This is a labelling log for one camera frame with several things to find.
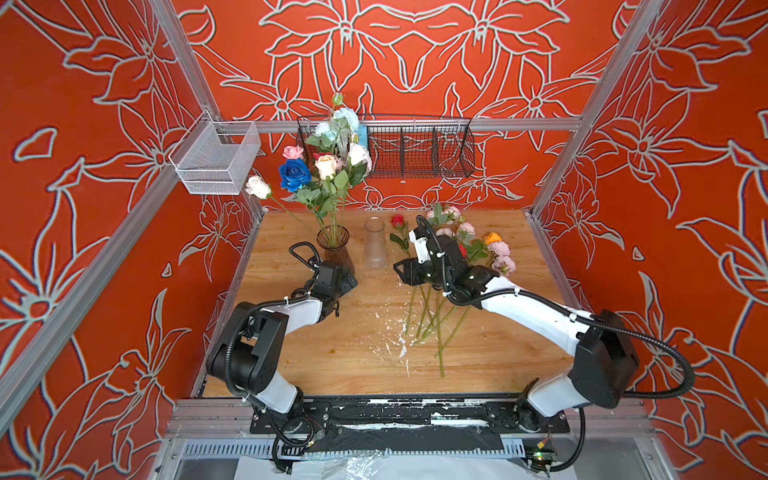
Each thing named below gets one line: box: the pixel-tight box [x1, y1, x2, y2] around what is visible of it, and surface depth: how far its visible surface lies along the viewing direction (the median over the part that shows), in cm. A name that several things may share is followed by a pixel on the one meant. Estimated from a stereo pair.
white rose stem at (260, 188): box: [245, 176, 319, 235], surface depth 71 cm
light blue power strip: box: [357, 124, 368, 149], surface depth 91 cm
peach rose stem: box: [314, 154, 337, 241], surface depth 69 cm
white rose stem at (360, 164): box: [339, 143, 373, 229], surface depth 74 cm
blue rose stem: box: [280, 158, 328, 235], surface depth 63 cm
